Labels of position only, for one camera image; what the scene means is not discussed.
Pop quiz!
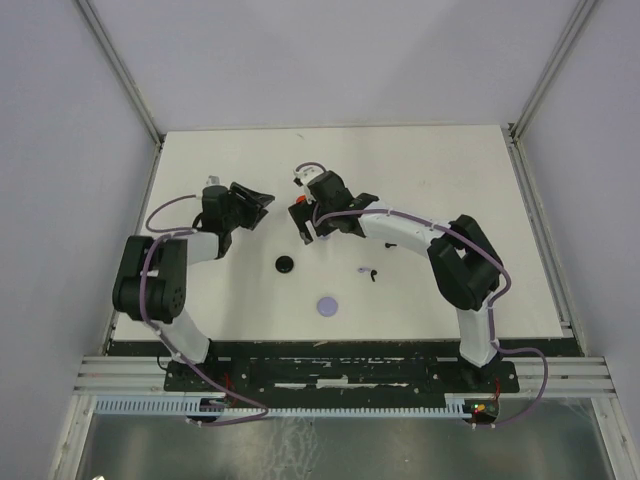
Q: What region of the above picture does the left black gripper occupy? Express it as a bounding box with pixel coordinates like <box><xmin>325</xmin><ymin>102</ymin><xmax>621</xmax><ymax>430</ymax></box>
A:
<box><xmin>224</xmin><ymin>181</ymin><xmax>276</xmax><ymax>230</ymax></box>

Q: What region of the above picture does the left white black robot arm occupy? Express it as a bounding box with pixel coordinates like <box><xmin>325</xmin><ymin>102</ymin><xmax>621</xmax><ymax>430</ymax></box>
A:
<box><xmin>112</xmin><ymin>182</ymin><xmax>275</xmax><ymax>390</ymax></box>

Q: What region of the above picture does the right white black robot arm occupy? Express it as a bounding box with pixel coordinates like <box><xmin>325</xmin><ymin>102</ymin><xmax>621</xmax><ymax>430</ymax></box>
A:
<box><xmin>288</xmin><ymin>162</ymin><xmax>507</xmax><ymax>391</ymax></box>

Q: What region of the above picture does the black charging case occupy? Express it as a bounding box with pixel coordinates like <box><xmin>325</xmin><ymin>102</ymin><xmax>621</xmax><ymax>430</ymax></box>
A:
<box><xmin>274</xmin><ymin>255</ymin><xmax>295</xmax><ymax>274</ymax></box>

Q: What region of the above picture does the purple charging case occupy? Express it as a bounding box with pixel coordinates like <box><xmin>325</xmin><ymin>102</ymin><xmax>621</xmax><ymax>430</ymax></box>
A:
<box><xmin>316</xmin><ymin>296</ymin><xmax>339</xmax><ymax>317</ymax></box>

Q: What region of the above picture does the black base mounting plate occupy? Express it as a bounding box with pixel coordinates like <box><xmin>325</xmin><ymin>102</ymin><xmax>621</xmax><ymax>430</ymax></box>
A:
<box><xmin>164</xmin><ymin>340</ymin><xmax>519</xmax><ymax>409</ymax></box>

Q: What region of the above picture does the controller board with leds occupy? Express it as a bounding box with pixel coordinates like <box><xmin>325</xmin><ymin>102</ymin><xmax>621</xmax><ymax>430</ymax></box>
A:
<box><xmin>470</xmin><ymin>400</ymin><xmax>500</xmax><ymax>423</ymax></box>

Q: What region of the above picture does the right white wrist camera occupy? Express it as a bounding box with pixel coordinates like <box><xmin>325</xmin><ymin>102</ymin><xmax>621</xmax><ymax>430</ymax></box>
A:
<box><xmin>293</xmin><ymin>165</ymin><xmax>326</xmax><ymax>188</ymax></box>

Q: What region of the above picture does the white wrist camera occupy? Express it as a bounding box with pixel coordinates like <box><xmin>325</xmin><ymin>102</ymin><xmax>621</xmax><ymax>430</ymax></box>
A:
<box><xmin>293</xmin><ymin>165</ymin><xmax>326</xmax><ymax>188</ymax></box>
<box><xmin>206</xmin><ymin>175</ymin><xmax>221</xmax><ymax>187</ymax></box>

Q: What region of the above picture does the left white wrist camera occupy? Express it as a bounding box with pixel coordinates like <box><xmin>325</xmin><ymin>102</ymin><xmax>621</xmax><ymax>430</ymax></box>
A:
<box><xmin>206</xmin><ymin>175</ymin><xmax>221</xmax><ymax>187</ymax></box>

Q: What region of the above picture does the left aluminium frame post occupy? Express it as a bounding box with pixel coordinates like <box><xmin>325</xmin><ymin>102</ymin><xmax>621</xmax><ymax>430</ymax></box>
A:
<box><xmin>73</xmin><ymin>0</ymin><xmax>164</xmax><ymax>145</ymax></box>

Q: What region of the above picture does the aluminium frame post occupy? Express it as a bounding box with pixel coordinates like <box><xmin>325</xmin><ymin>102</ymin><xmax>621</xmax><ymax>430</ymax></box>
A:
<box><xmin>73</xmin><ymin>0</ymin><xmax>164</xmax><ymax>145</ymax></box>
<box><xmin>509</xmin><ymin>0</ymin><xmax>601</xmax><ymax>143</ymax></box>

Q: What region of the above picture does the white slotted cable duct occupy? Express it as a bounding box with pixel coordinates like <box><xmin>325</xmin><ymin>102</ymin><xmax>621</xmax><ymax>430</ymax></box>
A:
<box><xmin>94</xmin><ymin>391</ymin><xmax>476</xmax><ymax>419</ymax></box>

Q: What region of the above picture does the aluminium front rail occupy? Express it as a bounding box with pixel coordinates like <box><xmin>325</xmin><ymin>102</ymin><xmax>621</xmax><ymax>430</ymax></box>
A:
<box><xmin>72</xmin><ymin>356</ymin><xmax>616</xmax><ymax>399</ymax></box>

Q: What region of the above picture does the right aluminium frame post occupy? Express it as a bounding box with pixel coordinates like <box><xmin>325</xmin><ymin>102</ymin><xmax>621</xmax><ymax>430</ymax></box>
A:
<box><xmin>509</xmin><ymin>0</ymin><xmax>601</xmax><ymax>143</ymax></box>

